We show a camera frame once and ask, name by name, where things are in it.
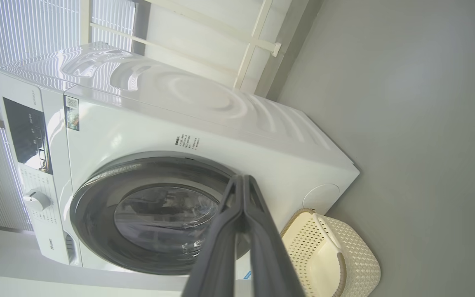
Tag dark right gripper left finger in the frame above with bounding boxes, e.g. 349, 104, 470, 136
181, 175, 245, 297

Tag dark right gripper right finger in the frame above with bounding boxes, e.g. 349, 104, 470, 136
244, 175, 306, 297

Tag dark round washing machine door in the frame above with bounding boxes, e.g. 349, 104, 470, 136
69, 158, 251, 276

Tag cream perforated laundry basket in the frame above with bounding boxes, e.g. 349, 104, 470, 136
280, 208, 382, 297

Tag white front-load washing machine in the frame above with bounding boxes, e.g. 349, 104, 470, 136
0, 41, 361, 276

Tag small QR code sticker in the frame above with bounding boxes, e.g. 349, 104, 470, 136
65, 96, 80, 132

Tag white metal rail frame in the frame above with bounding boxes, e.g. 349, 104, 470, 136
80, 0, 283, 92

